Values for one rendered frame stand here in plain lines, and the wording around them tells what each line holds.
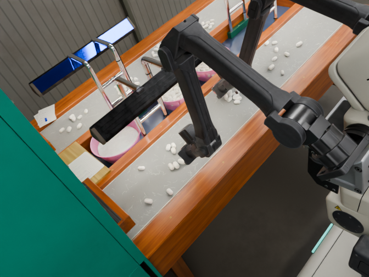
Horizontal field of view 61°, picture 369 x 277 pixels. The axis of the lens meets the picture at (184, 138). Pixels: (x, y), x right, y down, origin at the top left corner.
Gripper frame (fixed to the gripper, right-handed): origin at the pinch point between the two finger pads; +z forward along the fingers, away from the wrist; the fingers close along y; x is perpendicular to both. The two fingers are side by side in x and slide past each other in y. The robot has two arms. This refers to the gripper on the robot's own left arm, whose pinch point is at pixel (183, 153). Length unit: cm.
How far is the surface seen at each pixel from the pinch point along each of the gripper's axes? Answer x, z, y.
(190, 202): 14.3, -8.6, 14.0
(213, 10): -49, 66, -113
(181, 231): 19.7, -7.6, 23.8
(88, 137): -33, 46, 18
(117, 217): -0.6, -5.7, 37.5
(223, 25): -34, 46, -95
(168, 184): 6.0, 4.8, 12.7
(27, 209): -23, -49, 52
